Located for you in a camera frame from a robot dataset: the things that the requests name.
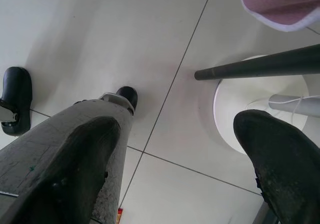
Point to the black metal stand leg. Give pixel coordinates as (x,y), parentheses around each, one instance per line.
(262,64)

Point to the black robot left foot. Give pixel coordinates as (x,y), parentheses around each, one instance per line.
(17,83)

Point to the black robot right foot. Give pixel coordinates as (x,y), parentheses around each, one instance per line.
(128,93)

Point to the pink cloth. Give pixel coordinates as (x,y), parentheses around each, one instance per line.
(275,1)

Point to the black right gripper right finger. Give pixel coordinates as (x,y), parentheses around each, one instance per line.
(287,174)

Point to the black robot foot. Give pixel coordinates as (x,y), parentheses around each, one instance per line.
(17,83)
(128,93)

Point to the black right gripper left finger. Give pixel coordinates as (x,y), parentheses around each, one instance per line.
(70,184)

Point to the white fan pole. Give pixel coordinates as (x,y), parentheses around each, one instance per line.
(280,101)

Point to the grey robot right leg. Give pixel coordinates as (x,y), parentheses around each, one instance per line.
(30,153)

